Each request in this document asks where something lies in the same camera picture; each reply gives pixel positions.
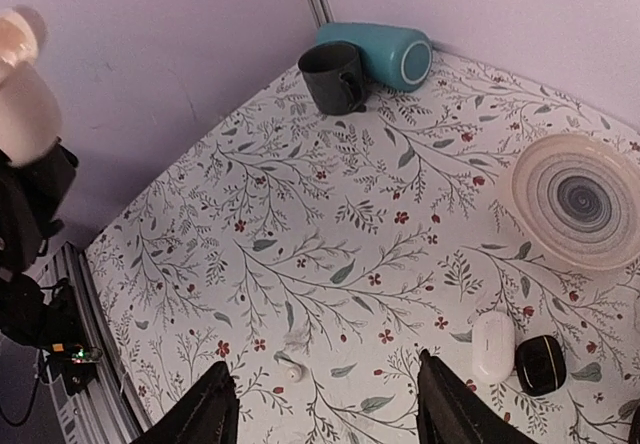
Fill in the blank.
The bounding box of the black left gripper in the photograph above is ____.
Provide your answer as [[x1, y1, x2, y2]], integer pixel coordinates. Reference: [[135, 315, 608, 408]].
[[1, 141, 79, 273]]

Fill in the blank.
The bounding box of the beige earbud charging case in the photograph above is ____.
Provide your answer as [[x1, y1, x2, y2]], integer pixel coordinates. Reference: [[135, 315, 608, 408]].
[[1, 5, 62, 167]]

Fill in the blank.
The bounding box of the black glossy earbud case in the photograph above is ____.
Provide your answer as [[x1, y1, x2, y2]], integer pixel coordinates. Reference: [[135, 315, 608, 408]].
[[515, 335, 567, 397]]

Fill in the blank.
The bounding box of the white oval earbud case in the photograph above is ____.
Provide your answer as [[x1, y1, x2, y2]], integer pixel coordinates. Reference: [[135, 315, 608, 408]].
[[471, 311, 516, 385]]

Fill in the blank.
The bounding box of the dark grey mug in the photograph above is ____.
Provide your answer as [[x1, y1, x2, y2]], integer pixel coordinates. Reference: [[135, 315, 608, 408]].
[[297, 41, 366, 116]]

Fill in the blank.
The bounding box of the beige earbud with stem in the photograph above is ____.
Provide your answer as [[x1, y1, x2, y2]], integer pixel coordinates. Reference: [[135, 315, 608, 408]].
[[274, 352, 306, 383]]

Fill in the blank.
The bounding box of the teal cylindrical speaker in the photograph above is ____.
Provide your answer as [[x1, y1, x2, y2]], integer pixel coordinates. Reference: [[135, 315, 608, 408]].
[[316, 22, 433, 92]]

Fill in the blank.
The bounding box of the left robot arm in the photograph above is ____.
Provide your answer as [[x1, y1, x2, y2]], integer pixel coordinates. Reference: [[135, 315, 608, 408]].
[[1, 141, 100, 396]]

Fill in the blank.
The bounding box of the front aluminium rail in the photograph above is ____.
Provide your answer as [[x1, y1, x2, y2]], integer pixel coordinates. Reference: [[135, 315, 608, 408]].
[[37, 243, 151, 443]]

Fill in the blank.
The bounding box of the floral patterned table mat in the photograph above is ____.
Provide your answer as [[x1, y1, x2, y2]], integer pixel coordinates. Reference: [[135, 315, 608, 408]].
[[87, 53, 639, 443]]

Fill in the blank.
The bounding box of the small black earbud case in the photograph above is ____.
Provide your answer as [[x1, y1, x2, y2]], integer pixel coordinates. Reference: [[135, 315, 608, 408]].
[[627, 407, 640, 444]]

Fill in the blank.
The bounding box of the spiral patterned plate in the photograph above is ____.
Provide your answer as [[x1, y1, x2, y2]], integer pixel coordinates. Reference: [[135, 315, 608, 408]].
[[499, 133, 639, 271]]

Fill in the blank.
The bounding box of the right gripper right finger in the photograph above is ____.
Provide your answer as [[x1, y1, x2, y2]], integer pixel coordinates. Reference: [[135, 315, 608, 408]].
[[417, 349, 532, 444]]

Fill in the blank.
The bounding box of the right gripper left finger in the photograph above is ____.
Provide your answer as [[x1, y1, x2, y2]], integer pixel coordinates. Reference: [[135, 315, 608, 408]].
[[132, 361, 239, 444]]

